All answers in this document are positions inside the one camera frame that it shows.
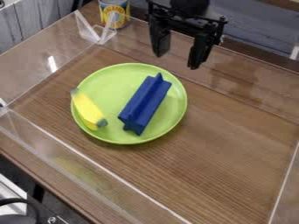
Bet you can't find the clear acrylic enclosure wall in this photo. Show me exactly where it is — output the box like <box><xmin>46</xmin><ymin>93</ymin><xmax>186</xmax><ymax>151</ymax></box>
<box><xmin>0</xmin><ymin>9</ymin><xmax>299</xmax><ymax>224</ymax></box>

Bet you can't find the yellow toy banana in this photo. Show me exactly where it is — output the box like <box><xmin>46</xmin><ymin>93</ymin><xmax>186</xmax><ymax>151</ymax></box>
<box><xmin>71</xmin><ymin>88</ymin><xmax>108</xmax><ymax>130</ymax></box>

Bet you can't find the black cable loop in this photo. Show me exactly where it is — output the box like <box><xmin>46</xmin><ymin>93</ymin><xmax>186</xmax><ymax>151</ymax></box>
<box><xmin>0</xmin><ymin>198</ymin><xmax>42</xmax><ymax>224</ymax></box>

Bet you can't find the yellow printed can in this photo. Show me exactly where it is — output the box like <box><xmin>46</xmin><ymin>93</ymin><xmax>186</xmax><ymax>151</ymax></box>
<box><xmin>98</xmin><ymin>0</ymin><xmax>131</xmax><ymax>29</ymax></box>

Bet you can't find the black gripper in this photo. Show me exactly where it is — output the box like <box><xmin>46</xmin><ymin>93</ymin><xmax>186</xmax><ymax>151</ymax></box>
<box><xmin>147</xmin><ymin>0</ymin><xmax>229</xmax><ymax>70</ymax></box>

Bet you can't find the blue star-shaped block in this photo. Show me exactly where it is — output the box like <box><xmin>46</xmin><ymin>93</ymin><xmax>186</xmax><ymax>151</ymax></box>
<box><xmin>118</xmin><ymin>73</ymin><xmax>172</xmax><ymax>136</ymax></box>

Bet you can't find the green round plate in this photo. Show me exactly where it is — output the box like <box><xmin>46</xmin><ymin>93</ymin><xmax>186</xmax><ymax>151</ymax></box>
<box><xmin>71</xmin><ymin>63</ymin><xmax>187</xmax><ymax>144</ymax></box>

